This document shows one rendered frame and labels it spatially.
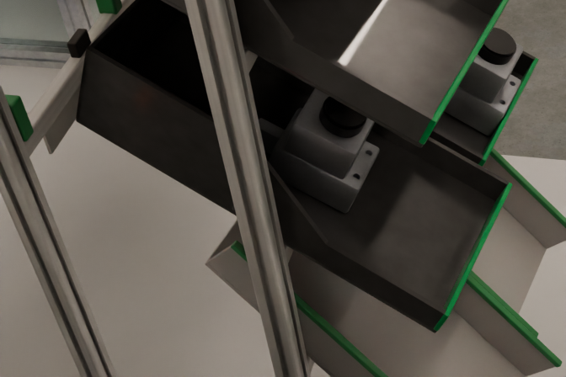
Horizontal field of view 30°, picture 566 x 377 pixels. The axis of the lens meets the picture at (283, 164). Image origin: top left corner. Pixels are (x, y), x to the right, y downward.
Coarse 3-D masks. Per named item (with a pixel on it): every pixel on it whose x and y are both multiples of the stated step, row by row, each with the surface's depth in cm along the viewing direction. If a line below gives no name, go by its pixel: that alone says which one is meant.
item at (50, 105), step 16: (128, 0) 82; (112, 16) 80; (96, 32) 79; (80, 64) 76; (64, 80) 75; (80, 80) 76; (48, 96) 73; (64, 96) 74; (32, 112) 72; (48, 112) 73; (48, 128) 73; (32, 144) 71; (288, 256) 71
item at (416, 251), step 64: (128, 64) 75; (192, 64) 77; (256, 64) 79; (128, 128) 70; (192, 128) 66; (384, 128) 77; (384, 192) 74; (448, 192) 76; (320, 256) 69; (384, 256) 71; (448, 256) 72
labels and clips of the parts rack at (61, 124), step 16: (96, 0) 80; (112, 0) 80; (80, 32) 77; (80, 48) 76; (16, 96) 69; (16, 112) 68; (64, 112) 77; (32, 128) 70; (64, 128) 77; (48, 144) 75
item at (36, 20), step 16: (0, 0) 153; (16, 0) 152; (32, 0) 151; (48, 0) 150; (0, 16) 155; (16, 16) 154; (32, 16) 153; (48, 16) 153; (96, 16) 156; (0, 32) 158; (16, 32) 157; (32, 32) 156; (48, 32) 155; (64, 32) 154
